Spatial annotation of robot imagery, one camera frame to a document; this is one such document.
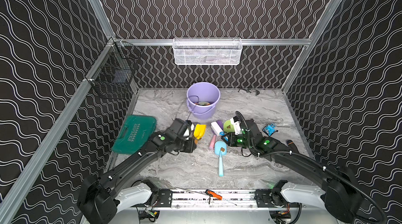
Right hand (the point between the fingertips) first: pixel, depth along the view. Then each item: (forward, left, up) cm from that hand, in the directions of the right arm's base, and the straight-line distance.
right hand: (222, 136), depth 80 cm
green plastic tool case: (+6, +50, -8) cm, 51 cm away
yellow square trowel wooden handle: (+3, +12, -1) cm, 13 cm away
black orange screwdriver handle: (+1, -41, -13) cm, 43 cm away
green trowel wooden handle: (+30, +11, -8) cm, 33 cm away
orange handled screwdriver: (-24, +5, -13) cm, 27 cm away
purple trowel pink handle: (+16, -1, -13) cm, 21 cm away
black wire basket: (+34, +64, +14) cm, 74 cm away
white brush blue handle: (+5, +3, -2) cm, 6 cm away
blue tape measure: (+11, -30, -9) cm, 33 cm away
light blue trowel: (-1, 0, -13) cm, 13 cm away
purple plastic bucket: (+38, +11, -12) cm, 42 cm away
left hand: (-7, +12, +1) cm, 14 cm away
